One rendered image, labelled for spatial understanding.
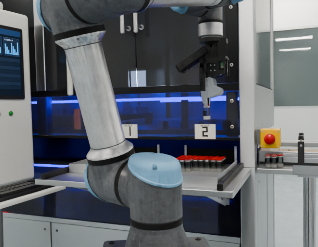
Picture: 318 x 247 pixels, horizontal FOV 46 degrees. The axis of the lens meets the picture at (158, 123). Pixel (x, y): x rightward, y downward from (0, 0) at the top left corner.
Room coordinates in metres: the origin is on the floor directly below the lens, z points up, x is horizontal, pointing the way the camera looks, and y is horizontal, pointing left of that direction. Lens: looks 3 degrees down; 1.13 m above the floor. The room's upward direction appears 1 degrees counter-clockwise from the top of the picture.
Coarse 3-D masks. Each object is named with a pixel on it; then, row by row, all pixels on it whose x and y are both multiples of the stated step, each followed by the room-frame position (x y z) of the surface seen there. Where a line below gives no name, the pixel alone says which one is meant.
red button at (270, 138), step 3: (267, 135) 1.37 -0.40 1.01; (270, 135) 1.36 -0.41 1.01; (273, 135) 1.37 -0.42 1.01; (264, 138) 1.37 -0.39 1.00; (267, 138) 1.36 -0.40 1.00; (270, 138) 1.36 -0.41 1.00; (273, 138) 1.36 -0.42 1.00; (267, 141) 1.36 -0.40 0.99; (270, 141) 1.36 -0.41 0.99; (273, 141) 1.36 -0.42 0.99; (270, 144) 1.37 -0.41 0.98
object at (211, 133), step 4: (196, 124) 1.50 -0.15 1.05; (200, 124) 1.49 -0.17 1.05; (204, 124) 1.48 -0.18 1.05; (208, 124) 1.48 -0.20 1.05; (212, 124) 1.47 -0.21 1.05; (196, 128) 1.50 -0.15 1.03; (200, 128) 1.49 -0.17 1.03; (204, 128) 1.48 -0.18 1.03; (208, 128) 1.48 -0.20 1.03; (212, 128) 1.47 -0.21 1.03; (196, 132) 1.50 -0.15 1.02; (200, 132) 1.49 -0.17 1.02; (204, 132) 1.48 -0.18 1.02; (208, 132) 1.48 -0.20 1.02; (212, 132) 1.47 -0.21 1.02; (196, 136) 1.50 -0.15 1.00; (200, 136) 1.49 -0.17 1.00; (208, 136) 1.48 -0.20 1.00; (212, 136) 1.47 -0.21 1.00
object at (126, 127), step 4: (124, 124) 1.61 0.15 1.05; (128, 124) 1.61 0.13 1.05; (132, 124) 1.60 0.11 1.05; (136, 124) 1.59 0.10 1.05; (124, 128) 1.61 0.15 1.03; (128, 128) 1.61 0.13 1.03; (132, 128) 1.60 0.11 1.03; (136, 128) 1.59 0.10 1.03; (124, 132) 1.61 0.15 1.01; (128, 132) 1.61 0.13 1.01; (132, 132) 1.60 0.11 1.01; (136, 132) 1.59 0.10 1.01; (128, 136) 1.61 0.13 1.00; (132, 136) 1.60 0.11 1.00; (136, 136) 1.59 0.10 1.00
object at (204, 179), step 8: (232, 168) 1.31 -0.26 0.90; (184, 176) 1.13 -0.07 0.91; (192, 176) 1.12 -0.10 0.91; (200, 176) 1.11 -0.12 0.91; (208, 176) 1.10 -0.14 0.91; (216, 176) 1.26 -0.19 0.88; (224, 176) 1.19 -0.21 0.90; (184, 184) 1.13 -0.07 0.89; (192, 184) 1.12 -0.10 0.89; (200, 184) 1.11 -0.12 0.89; (208, 184) 1.10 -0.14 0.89; (216, 184) 1.09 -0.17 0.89
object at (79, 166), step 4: (80, 160) 1.49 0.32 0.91; (84, 160) 1.51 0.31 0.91; (72, 164) 1.41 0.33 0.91; (76, 164) 1.40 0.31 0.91; (80, 164) 1.39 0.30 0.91; (84, 164) 1.39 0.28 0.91; (72, 168) 1.41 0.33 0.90; (76, 168) 1.40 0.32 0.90; (80, 168) 1.39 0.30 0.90; (84, 168) 1.39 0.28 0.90; (72, 172) 1.41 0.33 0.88; (76, 172) 1.40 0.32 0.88; (80, 172) 1.40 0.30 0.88
